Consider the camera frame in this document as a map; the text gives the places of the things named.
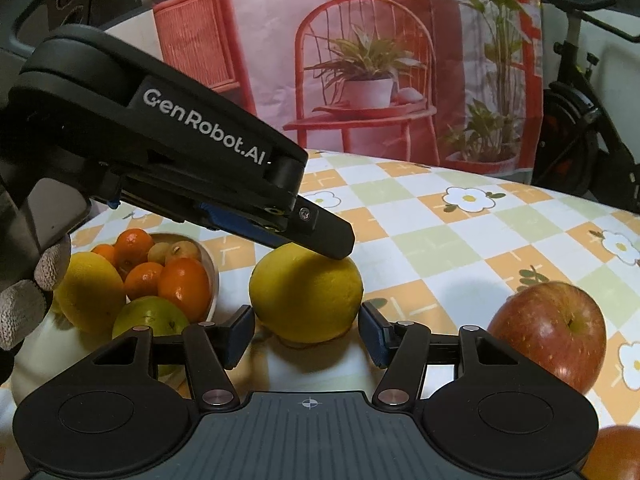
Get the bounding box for beige round plate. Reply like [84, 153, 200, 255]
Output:
[10, 232, 221, 406]

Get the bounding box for small orange tangerine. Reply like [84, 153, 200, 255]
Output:
[124, 261, 165, 301]
[159, 257, 211, 323]
[91, 243, 118, 268]
[114, 228, 156, 271]

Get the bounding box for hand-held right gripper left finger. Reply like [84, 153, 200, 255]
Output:
[92, 304, 257, 407]

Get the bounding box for yellow lemon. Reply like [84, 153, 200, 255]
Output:
[54, 251, 126, 336]
[249, 242, 363, 345]

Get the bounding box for checkered flower tablecloth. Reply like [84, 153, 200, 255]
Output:
[0, 149, 640, 480]

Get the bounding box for person's left hand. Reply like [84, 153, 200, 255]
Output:
[0, 232, 73, 352]

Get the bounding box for black exercise bike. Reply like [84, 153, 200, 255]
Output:
[530, 0, 640, 201]

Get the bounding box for green apple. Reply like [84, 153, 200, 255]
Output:
[112, 296, 191, 376]

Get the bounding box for red apple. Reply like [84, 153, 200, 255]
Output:
[582, 425, 640, 480]
[487, 281, 607, 395]

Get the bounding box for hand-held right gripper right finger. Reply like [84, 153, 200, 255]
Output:
[358, 301, 521, 407]

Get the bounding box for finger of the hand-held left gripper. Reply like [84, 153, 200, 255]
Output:
[287, 195, 357, 262]
[197, 201, 294, 251]

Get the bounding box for pink printed backdrop cloth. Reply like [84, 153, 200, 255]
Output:
[145, 0, 546, 183]

